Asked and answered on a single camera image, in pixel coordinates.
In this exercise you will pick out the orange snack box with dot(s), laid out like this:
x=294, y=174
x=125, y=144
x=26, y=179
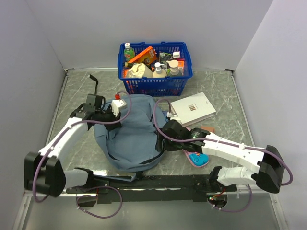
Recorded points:
x=147, y=56

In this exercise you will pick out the blue plastic shopping basket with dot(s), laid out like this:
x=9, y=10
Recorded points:
x=167, y=86

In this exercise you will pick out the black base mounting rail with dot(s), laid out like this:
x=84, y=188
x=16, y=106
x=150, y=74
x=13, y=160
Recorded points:
x=153, y=188

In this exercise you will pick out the orange box in basket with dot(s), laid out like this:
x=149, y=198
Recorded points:
x=181, y=66

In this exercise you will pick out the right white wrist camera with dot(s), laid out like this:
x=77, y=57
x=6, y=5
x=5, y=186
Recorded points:
x=171, y=116

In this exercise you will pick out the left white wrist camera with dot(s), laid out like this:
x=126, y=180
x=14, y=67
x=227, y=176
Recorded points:
x=117, y=104

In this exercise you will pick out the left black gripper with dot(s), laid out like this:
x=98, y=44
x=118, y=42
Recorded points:
x=112, y=126

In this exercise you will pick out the small white barcode box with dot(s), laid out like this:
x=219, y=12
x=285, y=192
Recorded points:
x=176, y=54

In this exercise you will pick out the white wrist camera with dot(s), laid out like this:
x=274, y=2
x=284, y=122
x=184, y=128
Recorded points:
x=117, y=104
x=171, y=116

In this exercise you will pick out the black green product box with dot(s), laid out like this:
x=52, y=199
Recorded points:
x=164, y=57

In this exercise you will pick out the beige crumpled paper bag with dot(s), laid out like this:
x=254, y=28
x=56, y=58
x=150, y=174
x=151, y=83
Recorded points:
x=139, y=71

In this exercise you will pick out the grey pump bottle beige cap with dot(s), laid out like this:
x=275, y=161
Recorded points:
x=174, y=68

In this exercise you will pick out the white notebook with barcode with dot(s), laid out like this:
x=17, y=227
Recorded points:
x=193, y=109

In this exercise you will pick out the green drink bottle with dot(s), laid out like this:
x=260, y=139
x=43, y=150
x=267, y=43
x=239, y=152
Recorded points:
x=129, y=52

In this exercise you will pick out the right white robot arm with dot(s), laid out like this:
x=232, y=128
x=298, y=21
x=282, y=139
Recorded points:
x=263, y=167

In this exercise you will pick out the blue grey backpack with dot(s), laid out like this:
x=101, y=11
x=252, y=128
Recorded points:
x=130, y=145

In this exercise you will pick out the pink cat pencil case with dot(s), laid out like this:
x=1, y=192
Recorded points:
x=193, y=150

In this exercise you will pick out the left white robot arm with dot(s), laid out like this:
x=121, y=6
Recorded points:
x=43, y=171

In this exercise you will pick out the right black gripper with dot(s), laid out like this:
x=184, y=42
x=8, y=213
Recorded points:
x=158, y=146

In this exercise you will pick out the beige pump bottle white cap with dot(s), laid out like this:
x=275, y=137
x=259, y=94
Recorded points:
x=159, y=72

